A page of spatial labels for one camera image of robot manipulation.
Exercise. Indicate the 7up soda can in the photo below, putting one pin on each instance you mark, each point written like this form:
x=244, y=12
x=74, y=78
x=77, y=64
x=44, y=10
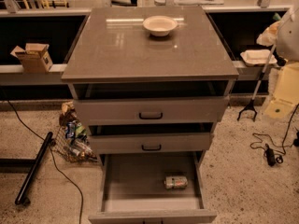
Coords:
x=176, y=182

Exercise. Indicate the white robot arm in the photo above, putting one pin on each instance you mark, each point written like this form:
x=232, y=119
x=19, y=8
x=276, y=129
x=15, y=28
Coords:
x=288, y=35

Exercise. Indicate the grey drawer cabinet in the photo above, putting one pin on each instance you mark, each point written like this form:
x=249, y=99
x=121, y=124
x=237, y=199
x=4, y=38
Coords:
x=114, y=47

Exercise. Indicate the grey top drawer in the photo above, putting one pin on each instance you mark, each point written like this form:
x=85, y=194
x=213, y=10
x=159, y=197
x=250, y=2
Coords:
x=152, y=102

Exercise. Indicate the grey drawer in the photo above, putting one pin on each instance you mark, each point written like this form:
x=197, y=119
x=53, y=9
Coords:
x=133, y=192
x=138, y=138
x=152, y=102

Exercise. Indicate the grey middle drawer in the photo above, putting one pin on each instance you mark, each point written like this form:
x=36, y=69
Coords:
x=138, y=138

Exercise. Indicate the grey bottom drawer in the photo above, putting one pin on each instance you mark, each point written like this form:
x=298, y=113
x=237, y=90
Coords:
x=133, y=192

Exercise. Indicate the white paper bowl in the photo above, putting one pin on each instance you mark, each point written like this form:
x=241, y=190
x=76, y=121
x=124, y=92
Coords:
x=160, y=25

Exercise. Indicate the reacher grabber tool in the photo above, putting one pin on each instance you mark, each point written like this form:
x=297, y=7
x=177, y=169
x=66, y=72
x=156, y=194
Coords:
x=250, y=106

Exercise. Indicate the black metal bar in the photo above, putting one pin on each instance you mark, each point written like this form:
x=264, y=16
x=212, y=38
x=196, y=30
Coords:
x=26, y=185

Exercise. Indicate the white takeout container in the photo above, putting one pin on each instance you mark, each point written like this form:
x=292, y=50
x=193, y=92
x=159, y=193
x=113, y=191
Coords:
x=255, y=57

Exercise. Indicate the open cardboard box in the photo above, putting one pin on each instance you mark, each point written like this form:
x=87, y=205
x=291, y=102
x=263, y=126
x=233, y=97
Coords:
x=34, y=58

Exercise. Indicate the wire basket of snacks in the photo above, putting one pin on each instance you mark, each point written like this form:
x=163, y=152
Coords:
x=71, y=140

